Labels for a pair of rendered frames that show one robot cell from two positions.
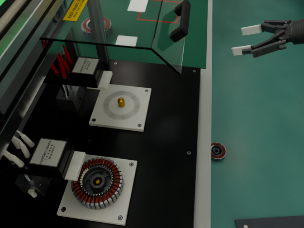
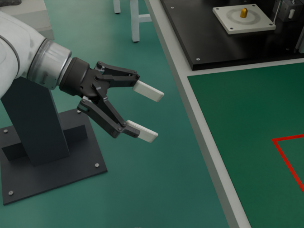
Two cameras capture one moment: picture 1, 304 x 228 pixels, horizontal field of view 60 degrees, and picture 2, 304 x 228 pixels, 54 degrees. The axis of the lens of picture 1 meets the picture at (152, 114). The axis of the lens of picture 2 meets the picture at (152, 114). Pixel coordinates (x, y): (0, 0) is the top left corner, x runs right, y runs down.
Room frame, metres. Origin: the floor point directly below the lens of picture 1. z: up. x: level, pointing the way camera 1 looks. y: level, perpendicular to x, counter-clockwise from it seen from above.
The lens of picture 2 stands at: (1.22, -0.47, 1.25)
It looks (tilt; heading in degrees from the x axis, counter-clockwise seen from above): 46 degrees down; 161
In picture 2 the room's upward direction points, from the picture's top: straight up
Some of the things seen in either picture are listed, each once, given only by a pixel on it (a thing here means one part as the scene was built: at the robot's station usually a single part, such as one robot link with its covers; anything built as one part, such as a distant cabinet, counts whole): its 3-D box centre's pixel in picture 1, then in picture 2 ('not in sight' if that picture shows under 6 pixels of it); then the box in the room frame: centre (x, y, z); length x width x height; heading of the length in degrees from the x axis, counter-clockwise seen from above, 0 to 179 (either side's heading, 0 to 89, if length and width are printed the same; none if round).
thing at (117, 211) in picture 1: (99, 186); not in sight; (0.23, 0.12, 0.78); 0.15 x 0.15 x 0.01; 82
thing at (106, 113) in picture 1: (121, 106); (242, 18); (0.47, 0.09, 0.78); 0.15 x 0.15 x 0.01; 82
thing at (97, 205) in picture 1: (97, 182); not in sight; (0.23, 0.12, 0.80); 0.11 x 0.11 x 0.04
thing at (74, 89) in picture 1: (71, 95); (287, 7); (0.49, 0.23, 0.80); 0.08 x 0.05 x 0.06; 172
